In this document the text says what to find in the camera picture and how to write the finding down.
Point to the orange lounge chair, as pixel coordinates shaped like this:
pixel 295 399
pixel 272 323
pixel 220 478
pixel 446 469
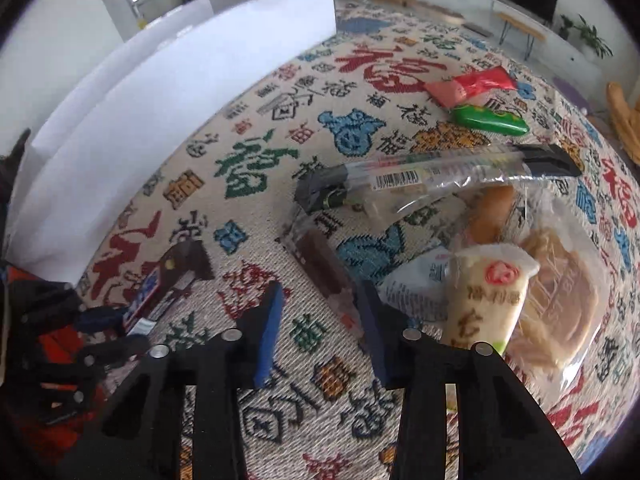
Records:
pixel 625 120

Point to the brown sausage stick packet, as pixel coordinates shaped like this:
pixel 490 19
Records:
pixel 310 248

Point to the purple round mat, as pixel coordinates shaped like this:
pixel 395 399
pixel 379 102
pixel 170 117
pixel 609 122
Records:
pixel 572 94

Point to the long black clear packet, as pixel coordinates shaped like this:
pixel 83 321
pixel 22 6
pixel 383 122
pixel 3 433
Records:
pixel 433 174

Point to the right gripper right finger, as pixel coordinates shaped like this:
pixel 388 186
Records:
pixel 503 432

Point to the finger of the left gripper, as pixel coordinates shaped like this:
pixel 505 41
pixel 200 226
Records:
pixel 113 353
pixel 100 319

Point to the large potted green plant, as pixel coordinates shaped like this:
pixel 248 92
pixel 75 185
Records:
pixel 591 39

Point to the green snack packet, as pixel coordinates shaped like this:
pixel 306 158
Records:
pixel 483 118

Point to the white storage box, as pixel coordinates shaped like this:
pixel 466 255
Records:
pixel 124 119

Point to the small wooden bench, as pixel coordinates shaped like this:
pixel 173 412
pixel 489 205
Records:
pixel 532 35

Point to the red snack packet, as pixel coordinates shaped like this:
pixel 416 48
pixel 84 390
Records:
pixel 460 89

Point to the snickers chocolate bar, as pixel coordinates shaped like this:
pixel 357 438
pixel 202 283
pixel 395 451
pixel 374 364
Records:
pixel 169 282

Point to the yellow packaged cake snack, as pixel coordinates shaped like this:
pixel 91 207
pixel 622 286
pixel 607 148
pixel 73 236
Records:
pixel 475 294

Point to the small potted plant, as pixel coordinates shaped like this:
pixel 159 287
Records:
pixel 566 25

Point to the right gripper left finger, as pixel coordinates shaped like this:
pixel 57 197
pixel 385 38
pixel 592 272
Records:
pixel 138 434

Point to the bagged toast bread loaf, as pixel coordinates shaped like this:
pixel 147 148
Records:
pixel 565 301

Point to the white tv cabinet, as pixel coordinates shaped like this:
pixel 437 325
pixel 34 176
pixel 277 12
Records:
pixel 558 56

